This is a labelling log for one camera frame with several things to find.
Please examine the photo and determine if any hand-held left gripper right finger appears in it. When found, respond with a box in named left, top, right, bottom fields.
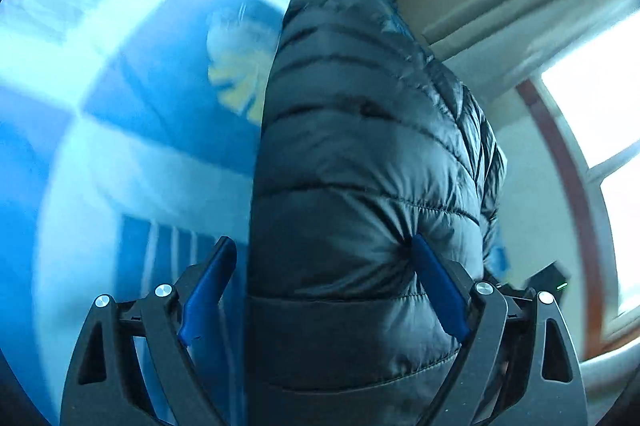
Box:
left=410, top=235, right=588, bottom=426

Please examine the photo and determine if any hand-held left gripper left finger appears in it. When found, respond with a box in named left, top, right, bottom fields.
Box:
left=59, top=236, right=238, bottom=426

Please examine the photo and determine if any black quilted puffer jacket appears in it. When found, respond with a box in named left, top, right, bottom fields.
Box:
left=245, top=0, right=508, bottom=426

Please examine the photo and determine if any blue patterned bed sheet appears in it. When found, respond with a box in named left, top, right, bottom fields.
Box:
left=0, top=0, right=508, bottom=426

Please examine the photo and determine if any long grey curtain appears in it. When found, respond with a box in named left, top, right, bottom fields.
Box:
left=422, top=0, right=640, bottom=71

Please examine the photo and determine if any large window with wooden frame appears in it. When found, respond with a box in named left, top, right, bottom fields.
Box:
left=515, top=13, right=640, bottom=362

